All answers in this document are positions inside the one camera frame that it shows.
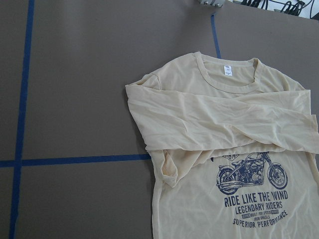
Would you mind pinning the cream long-sleeve printed shirt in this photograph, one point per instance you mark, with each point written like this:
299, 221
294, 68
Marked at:
233, 145

